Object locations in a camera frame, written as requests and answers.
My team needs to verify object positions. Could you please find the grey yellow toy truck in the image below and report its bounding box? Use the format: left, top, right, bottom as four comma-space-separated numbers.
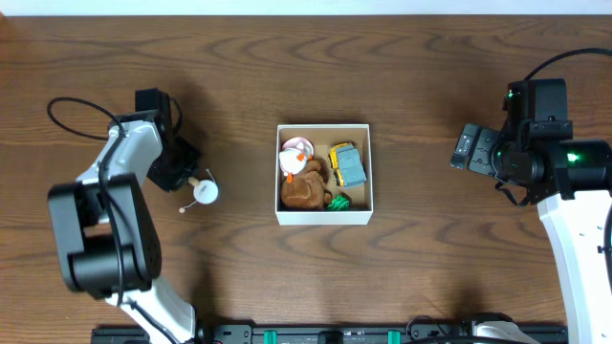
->
328, 142, 366, 188

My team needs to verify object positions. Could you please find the pink white duck toy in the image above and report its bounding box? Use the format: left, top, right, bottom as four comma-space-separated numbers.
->
278, 137, 315, 183

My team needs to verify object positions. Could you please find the green round toy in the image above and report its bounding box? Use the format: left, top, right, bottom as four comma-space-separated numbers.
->
326, 195, 351, 211

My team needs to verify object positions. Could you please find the brown plush bear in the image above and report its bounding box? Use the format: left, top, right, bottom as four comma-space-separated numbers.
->
280, 160, 332, 210

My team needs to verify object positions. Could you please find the white cardboard box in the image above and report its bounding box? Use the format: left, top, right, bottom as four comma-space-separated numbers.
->
274, 124, 374, 226

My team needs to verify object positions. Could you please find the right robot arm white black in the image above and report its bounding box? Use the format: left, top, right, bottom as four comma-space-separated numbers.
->
450, 120, 611, 343

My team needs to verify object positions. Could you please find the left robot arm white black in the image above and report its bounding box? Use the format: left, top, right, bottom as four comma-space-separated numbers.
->
47, 109, 207, 343

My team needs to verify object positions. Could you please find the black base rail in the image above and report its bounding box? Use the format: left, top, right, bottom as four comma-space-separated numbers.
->
91, 312, 569, 344

